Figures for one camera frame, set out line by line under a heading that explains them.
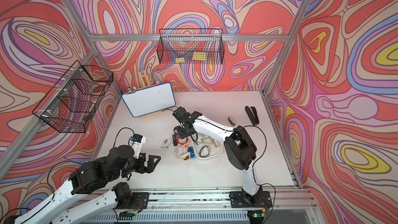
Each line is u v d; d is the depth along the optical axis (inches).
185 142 35.7
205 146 34.8
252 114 41.2
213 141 36.0
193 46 37.9
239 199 28.1
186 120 26.0
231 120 39.5
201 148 34.8
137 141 23.3
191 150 33.0
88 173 17.7
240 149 19.4
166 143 35.8
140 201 28.5
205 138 36.9
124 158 18.8
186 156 33.3
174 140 35.5
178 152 34.8
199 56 35.6
